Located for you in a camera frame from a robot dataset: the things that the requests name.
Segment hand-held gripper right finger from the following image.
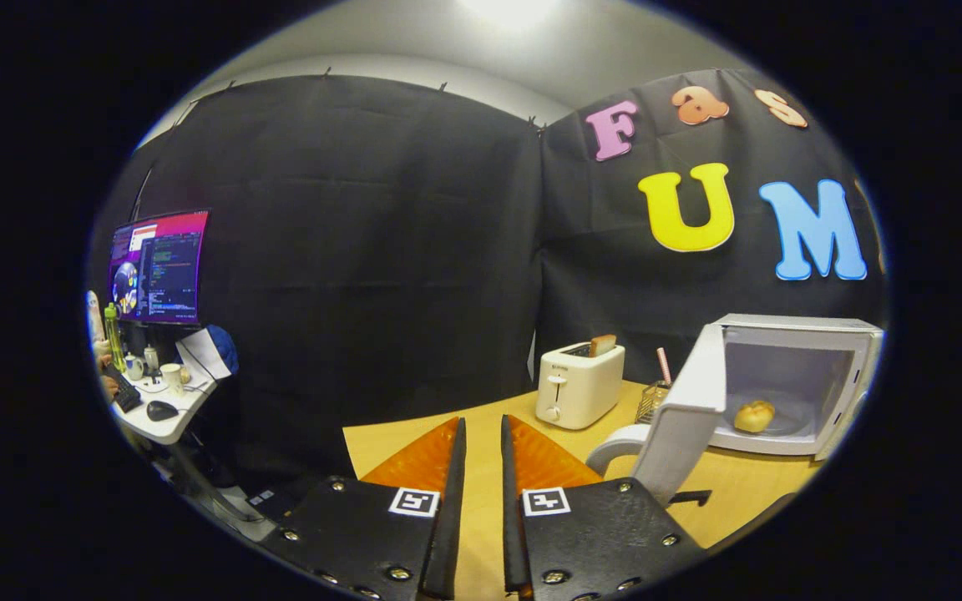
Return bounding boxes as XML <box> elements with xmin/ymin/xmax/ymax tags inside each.
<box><xmin>500</xmin><ymin>415</ymin><xmax>706</xmax><ymax>601</ymax></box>

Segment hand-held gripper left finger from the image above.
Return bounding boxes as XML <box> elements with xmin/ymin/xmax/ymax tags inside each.
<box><xmin>262</xmin><ymin>416</ymin><xmax>467</xmax><ymax>601</ymax></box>

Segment white microwave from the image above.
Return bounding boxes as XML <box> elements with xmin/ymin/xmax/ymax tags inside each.
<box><xmin>585</xmin><ymin>313</ymin><xmax>884</xmax><ymax>508</ymax></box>

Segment golden bread bun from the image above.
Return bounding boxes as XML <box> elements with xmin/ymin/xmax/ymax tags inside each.
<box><xmin>733</xmin><ymin>400</ymin><xmax>776</xmax><ymax>434</ymax></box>

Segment white toaster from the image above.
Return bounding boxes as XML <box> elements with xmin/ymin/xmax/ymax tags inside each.
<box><xmin>535</xmin><ymin>342</ymin><xmax>625</xmax><ymax>431</ymax></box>

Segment black backdrop cloth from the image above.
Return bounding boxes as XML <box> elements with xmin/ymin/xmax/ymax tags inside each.
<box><xmin>89</xmin><ymin>67</ymin><xmax>887</xmax><ymax>502</ymax></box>

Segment blue office chair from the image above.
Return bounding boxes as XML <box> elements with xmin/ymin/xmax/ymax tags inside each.
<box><xmin>176</xmin><ymin>324</ymin><xmax>240</xmax><ymax>381</ymax></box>

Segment white office desk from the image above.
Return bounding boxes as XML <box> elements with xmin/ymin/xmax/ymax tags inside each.
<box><xmin>109</xmin><ymin>367</ymin><xmax>219</xmax><ymax>445</ymax></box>

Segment black keyboard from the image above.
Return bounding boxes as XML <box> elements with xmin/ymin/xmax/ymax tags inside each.
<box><xmin>109</xmin><ymin>371</ymin><xmax>144</xmax><ymax>413</ymax></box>

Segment green drink bottle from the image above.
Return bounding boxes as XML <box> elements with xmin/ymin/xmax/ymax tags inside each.
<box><xmin>104</xmin><ymin>303</ymin><xmax>126</xmax><ymax>372</ymax></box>

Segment computer monitor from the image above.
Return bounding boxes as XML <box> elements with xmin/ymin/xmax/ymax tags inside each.
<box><xmin>107</xmin><ymin>209</ymin><xmax>211</xmax><ymax>326</ymax></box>

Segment wire utensil holder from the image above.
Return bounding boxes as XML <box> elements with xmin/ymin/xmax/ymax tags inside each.
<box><xmin>635</xmin><ymin>381</ymin><xmax>672</xmax><ymax>425</ymax></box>

